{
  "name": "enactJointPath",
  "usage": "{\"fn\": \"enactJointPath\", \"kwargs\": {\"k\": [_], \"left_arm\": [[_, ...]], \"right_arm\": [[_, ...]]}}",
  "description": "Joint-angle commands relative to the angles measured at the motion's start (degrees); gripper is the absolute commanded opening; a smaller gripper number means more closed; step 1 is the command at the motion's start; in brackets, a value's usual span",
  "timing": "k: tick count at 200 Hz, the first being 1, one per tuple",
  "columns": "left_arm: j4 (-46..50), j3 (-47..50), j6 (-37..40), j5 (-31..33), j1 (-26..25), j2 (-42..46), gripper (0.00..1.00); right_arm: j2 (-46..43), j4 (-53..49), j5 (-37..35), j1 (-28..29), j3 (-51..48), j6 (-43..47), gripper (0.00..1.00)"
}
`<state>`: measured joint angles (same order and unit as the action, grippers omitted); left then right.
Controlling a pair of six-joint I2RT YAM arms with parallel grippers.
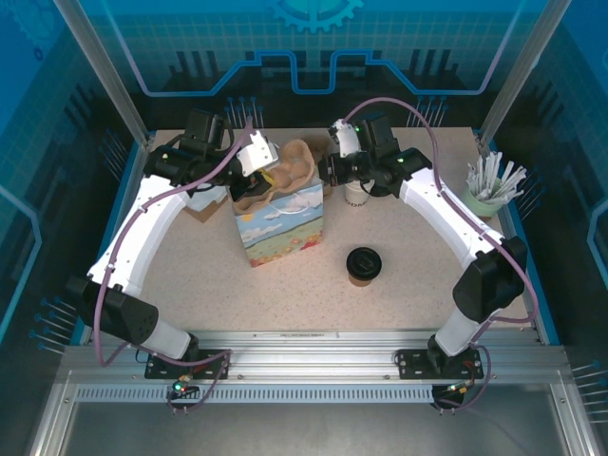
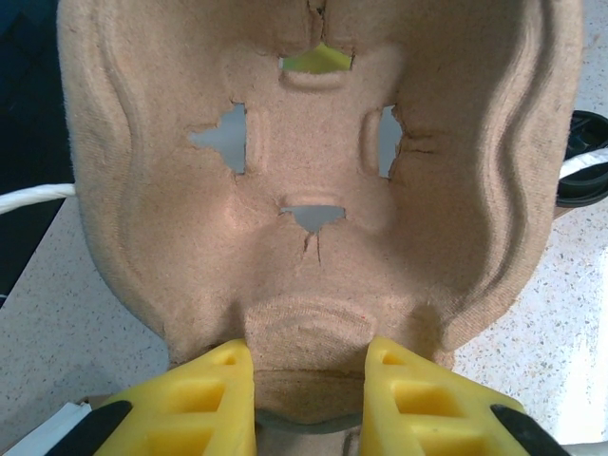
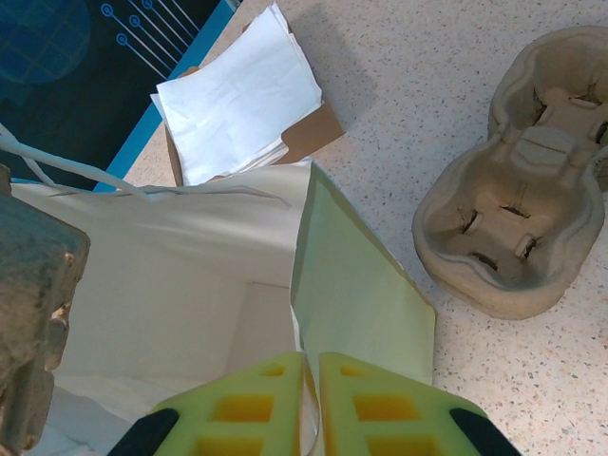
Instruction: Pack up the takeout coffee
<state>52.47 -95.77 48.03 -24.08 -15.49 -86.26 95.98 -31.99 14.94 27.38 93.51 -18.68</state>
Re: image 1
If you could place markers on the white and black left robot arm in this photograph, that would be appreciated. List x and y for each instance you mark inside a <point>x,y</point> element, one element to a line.
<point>142,228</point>

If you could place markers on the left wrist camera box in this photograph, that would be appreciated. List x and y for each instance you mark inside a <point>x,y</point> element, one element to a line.
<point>259,154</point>

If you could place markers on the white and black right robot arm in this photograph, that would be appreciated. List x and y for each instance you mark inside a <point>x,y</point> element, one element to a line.
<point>451,214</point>

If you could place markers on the coffee cup with brown sleeve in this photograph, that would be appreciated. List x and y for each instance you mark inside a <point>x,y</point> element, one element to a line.
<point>362,281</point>

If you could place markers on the paper gift bag with landscape print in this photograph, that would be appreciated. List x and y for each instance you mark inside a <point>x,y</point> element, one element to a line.
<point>280,233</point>

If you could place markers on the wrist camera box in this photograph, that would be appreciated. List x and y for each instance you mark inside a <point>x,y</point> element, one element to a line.
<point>259,154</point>
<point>346,138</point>

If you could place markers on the aluminium frame post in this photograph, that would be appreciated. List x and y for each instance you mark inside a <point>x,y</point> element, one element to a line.
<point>111,81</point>
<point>517,71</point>

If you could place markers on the white wrapped straw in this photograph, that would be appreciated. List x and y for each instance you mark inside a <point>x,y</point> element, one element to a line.
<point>472,176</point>
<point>484,171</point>
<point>515,178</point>
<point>494,167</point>
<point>506,175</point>
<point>510,195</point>

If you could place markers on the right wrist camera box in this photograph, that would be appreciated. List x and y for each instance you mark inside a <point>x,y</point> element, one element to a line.
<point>346,138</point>

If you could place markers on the small connector board with LEDs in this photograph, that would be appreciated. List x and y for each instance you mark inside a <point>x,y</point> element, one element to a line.
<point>458,388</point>
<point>183,388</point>

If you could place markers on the stack of white paper cups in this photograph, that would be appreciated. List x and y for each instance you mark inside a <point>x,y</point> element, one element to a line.
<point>355,199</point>

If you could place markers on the green mug with brown heart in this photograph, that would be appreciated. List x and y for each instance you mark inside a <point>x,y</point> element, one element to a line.
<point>484,204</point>

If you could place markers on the black coffee cup lid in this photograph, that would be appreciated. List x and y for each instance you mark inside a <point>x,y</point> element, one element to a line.
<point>363,261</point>

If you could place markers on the single pulp cup carrier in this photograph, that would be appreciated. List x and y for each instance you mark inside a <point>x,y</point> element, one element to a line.
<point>294,164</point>

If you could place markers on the blue table edge frame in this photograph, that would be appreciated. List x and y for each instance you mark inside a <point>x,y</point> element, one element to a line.
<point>124,190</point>

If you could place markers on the aluminium mounting rail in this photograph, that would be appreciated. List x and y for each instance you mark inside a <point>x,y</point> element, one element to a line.
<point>309,361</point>

